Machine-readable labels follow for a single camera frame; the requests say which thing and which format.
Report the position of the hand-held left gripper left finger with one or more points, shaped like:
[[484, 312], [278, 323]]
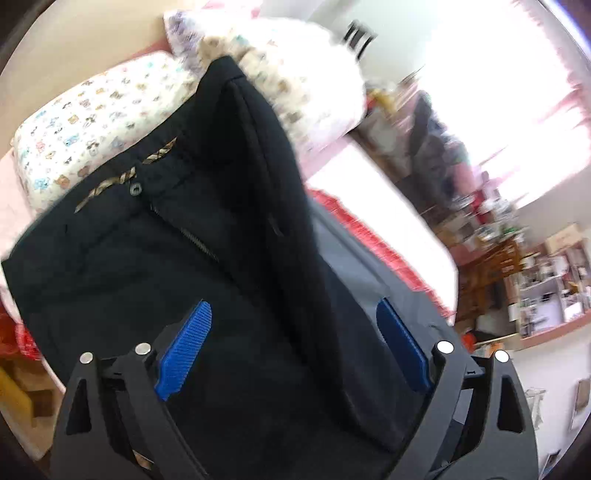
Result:
[[184, 341]]

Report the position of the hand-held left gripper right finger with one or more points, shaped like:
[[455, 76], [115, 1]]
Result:
[[401, 341]]

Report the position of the black pants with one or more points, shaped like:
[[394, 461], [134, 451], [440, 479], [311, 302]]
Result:
[[221, 194]]

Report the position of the dark grey cloth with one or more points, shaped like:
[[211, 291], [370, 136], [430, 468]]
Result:
[[364, 272]]

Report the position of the red blanket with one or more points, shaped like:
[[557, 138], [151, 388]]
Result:
[[369, 230]]

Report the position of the cardboard box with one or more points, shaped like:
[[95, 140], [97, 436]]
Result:
[[32, 397]]

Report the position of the cluttered shelf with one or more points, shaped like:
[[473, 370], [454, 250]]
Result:
[[554, 286]]

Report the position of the red bag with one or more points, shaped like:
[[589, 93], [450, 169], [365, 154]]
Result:
[[21, 339]]

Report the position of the dark hanging clothes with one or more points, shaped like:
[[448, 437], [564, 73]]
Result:
[[429, 138]]

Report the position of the animal print pillow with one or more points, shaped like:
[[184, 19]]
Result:
[[92, 120]]

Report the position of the white bear print quilt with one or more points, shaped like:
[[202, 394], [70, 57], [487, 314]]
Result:
[[304, 83]]

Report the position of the bright window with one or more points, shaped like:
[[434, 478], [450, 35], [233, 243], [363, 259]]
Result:
[[508, 83]]

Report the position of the purple floral pillow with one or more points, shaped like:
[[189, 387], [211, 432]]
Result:
[[182, 37]]

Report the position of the black chair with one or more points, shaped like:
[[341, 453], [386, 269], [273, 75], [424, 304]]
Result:
[[359, 37]]

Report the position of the beige bed headboard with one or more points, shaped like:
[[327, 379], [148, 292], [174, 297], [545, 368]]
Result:
[[92, 41]]

